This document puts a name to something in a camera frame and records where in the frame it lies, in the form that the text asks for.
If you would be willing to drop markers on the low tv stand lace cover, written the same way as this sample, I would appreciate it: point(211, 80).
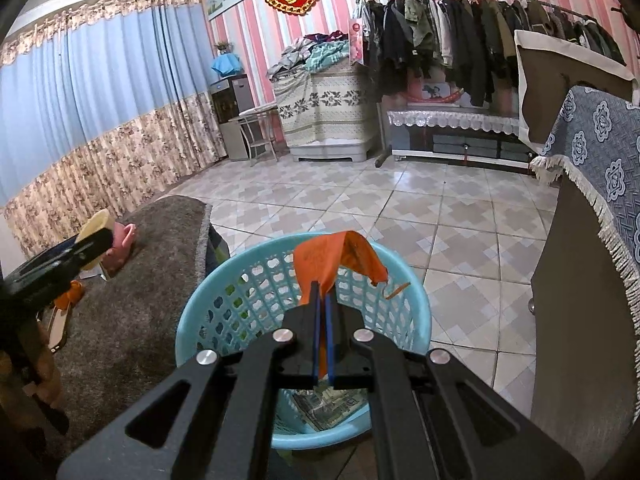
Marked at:
point(455, 134)

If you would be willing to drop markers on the pink piggy bank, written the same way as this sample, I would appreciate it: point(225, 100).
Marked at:
point(123, 240)

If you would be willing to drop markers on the cloth covered storage box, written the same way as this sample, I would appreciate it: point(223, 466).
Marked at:
point(327, 115)

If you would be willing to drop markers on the clothes rack with coats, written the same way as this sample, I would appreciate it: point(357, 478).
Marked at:
point(469, 42)

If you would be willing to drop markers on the light blue plastic basket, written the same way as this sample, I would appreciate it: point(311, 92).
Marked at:
point(247, 296)

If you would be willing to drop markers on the cloth covered television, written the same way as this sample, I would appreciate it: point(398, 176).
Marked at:
point(548, 68)

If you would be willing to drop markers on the small grey stool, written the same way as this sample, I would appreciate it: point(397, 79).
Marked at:
point(256, 126)

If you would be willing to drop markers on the crumpled snack bag trash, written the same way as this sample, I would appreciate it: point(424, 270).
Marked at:
point(324, 407)

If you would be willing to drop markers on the yellow round object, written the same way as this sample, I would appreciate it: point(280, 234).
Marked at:
point(102, 219)

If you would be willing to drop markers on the tan phone case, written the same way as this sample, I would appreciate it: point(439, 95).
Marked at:
point(57, 328)

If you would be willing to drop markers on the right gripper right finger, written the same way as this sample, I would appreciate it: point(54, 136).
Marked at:
point(347, 367)

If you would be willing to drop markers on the pile of folded clothes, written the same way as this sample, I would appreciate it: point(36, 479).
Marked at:
point(313, 53)

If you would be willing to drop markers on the blue floral fringed cloth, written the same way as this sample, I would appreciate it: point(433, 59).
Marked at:
point(595, 143)

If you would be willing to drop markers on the black water dispenser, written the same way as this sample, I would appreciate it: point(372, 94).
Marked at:
point(231, 96)

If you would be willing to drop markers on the orange wrapper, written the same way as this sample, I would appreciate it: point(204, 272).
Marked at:
point(316, 263)

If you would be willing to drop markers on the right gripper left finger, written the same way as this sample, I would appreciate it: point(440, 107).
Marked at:
point(300, 368)

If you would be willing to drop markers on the blue and floral curtain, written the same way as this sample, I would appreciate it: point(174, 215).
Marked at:
point(103, 107)

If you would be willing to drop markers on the grey fuzzy table mat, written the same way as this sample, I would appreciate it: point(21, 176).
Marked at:
point(121, 342)

